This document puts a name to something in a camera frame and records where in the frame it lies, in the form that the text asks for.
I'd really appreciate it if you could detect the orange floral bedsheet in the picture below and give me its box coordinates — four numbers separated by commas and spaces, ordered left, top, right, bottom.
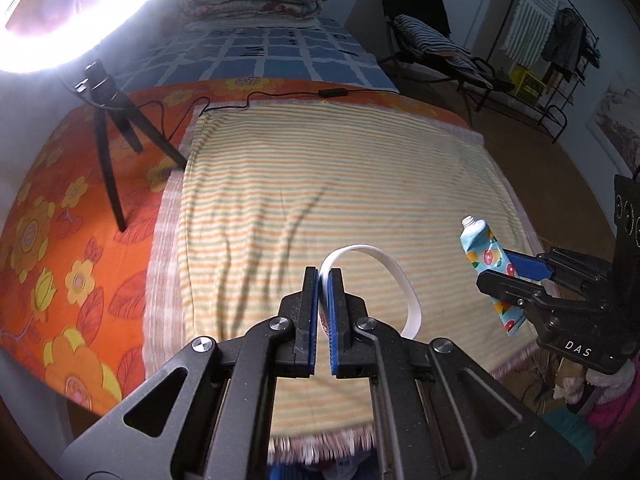
0, 75, 481, 416

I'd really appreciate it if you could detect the teal cloth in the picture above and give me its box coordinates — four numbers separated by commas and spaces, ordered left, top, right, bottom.
542, 407, 598, 466

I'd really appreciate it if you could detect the black cable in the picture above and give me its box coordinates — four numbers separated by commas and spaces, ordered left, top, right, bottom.
122, 87, 401, 161

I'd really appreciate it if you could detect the striped cloth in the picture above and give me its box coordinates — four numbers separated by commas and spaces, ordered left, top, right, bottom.
392, 15, 493, 88

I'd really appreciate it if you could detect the white plush toy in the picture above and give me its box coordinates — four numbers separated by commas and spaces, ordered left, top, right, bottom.
552, 350, 632, 406

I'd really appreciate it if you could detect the wall poster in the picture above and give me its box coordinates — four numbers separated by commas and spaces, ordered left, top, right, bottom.
585, 70, 640, 176

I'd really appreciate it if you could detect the yellow striped blanket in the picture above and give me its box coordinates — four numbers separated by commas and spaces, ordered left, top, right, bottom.
142, 100, 543, 466

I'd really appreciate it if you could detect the green striped towel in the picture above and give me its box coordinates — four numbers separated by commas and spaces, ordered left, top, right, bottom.
502, 0, 563, 68

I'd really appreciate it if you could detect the dark hanging garment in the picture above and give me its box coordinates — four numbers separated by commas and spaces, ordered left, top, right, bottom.
540, 7, 588, 81

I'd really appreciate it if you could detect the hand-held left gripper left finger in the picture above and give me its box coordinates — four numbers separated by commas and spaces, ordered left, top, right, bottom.
57, 267, 319, 480

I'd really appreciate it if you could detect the white ring band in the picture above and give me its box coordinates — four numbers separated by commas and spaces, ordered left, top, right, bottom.
319, 244, 422, 340

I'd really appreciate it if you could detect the fruit print tube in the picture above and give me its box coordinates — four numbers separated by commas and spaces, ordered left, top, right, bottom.
460, 216, 523, 337

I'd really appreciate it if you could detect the black tripod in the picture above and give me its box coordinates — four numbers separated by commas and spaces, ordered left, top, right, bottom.
74, 61, 188, 232

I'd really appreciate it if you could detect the pink cloth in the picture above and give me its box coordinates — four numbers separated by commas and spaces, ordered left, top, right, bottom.
587, 400, 626, 426

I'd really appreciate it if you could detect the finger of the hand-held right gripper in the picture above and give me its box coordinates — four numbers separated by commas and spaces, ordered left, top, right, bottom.
476, 270, 557, 332
505, 247, 609, 293

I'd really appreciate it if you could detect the black drying rack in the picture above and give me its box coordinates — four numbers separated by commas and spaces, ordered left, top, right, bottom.
480, 0, 601, 143

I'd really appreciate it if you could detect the yellow plastic crate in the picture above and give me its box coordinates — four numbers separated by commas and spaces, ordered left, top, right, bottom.
510, 66, 546, 108

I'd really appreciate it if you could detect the ring light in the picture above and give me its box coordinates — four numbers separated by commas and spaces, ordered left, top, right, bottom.
0, 0, 181, 73

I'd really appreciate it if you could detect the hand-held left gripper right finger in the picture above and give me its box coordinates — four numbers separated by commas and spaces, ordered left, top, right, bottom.
327, 268, 586, 480

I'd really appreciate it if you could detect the blue checked bedsheet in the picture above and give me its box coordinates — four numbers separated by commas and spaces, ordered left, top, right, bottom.
107, 15, 401, 96

